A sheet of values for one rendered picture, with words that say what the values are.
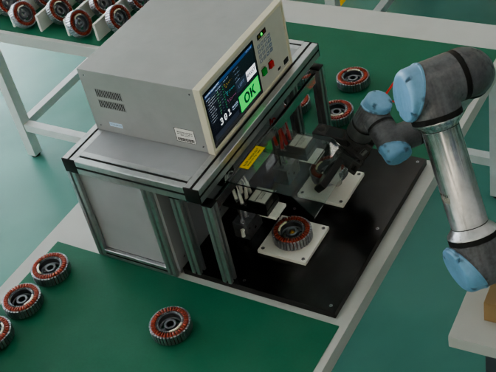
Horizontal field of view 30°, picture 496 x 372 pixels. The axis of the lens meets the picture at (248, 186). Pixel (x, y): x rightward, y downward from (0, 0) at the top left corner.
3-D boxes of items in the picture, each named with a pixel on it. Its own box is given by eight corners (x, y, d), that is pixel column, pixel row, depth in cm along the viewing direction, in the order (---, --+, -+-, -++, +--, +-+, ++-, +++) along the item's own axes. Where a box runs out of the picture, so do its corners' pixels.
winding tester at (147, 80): (292, 62, 264) (281, -2, 250) (215, 156, 237) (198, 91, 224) (180, 44, 282) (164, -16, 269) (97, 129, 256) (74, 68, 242)
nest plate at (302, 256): (329, 229, 259) (328, 226, 258) (305, 266, 250) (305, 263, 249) (283, 218, 266) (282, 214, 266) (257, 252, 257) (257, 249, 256)
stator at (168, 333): (143, 331, 245) (139, 322, 243) (177, 307, 250) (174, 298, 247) (167, 353, 238) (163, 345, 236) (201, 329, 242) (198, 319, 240)
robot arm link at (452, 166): (531, 278, 209) (463, 48, 198) (472, 303, 207) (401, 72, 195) (503, 266, 221) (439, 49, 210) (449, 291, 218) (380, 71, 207)
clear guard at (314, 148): (354, 159, 243) (352, 141, 240) (314, 218, 229) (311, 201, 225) (248, 137, 259) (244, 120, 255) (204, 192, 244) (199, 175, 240)
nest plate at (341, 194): (364, 175, 274) (364, 172, 273) (343, 208, 265) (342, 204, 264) (319, 165, 281) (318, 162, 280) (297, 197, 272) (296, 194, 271)
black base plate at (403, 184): (426, 164, 276) (426, 158, 275) (335, 318, 237) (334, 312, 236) (288, 136, 298) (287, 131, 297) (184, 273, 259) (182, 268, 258)
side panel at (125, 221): (182, 270, 261) (155, 184, 240) (177, 277, 259) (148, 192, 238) (105, 247, 274) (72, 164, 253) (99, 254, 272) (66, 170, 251)
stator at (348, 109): (318, 110, 306) (317, 101, 303) (352, 105, 305) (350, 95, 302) (322, 131, 297) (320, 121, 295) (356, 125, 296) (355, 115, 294)
